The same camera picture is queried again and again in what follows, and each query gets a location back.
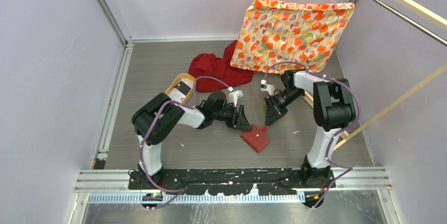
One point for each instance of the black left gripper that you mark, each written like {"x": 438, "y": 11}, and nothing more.
{"x": 242, "y": 123}

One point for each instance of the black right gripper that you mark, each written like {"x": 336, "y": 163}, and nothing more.
{"x": 274, "y": 111}

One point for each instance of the red leather card holder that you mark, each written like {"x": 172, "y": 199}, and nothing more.
{"x": 257, "y": 137}

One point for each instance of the yellow oval tray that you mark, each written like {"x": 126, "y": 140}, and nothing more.
{"x": 176, "y": 80}

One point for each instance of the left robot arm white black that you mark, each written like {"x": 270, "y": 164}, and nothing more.
{"x": 154, "y": 122}

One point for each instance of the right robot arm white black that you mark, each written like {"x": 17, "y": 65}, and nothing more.
{"x": 333, "y": 110}

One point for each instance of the black card left in tray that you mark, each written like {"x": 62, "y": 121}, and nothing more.
{"x": 184, "y": 86}

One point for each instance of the white card in tray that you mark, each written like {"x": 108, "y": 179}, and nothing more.
{"x": 176, "y": 95}

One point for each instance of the red crumpled cloth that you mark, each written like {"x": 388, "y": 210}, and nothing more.
{"x": 219, "y": 68}

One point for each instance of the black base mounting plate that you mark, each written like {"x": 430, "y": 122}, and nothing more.
{"x": 230, "y": 182}

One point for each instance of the floral orange pillowcase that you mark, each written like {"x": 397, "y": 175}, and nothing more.
{"x": 276, "y": 36}

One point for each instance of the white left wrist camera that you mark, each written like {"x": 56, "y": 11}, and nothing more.
{"x": 234, "y": 96}

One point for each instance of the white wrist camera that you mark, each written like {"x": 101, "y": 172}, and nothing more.
{"x": 234, "y": 96}
{"x": 269, "y": 88}

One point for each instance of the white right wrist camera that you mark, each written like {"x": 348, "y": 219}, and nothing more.
{"x": 269, "y": 88}

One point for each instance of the metal rail rod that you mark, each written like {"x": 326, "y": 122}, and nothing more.
{"x": 420, "y": 11}

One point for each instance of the wooden rack frame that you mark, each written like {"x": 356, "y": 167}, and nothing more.
{"x": 386, "y": 56}

